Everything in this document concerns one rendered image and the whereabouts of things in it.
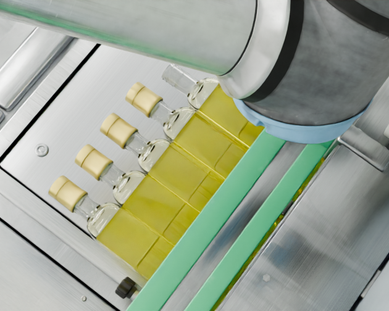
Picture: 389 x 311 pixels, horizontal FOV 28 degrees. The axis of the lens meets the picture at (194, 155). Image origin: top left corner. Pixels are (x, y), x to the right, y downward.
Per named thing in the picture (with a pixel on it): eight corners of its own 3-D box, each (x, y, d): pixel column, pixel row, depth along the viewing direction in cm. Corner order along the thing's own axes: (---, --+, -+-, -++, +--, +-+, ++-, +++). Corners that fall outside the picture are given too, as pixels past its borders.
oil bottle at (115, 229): (227, 292, 108) (107, 202, 111) (231, 287, 103) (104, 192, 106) (203, 325, 107) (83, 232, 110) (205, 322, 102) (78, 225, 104)
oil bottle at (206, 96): (320, 165, 114) (203, 81, 116) (328, 155, 108) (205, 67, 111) (298, 194, 112) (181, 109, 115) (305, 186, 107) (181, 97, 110)
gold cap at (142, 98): (163, 102, 114) (139, 86, 114) (163, 94, 110) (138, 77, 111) (148, 121, 113) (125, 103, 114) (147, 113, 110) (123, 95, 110)
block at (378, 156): (378, 168, 104) (336, 138, 105) (399, 150, 95) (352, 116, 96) (364, 189, 104) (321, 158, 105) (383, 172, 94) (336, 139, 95)
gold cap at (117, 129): (139, 133, 113) (115, 116, 113) (138, 126, 109) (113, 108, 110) (123, 152, 112) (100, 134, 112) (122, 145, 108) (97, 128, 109)
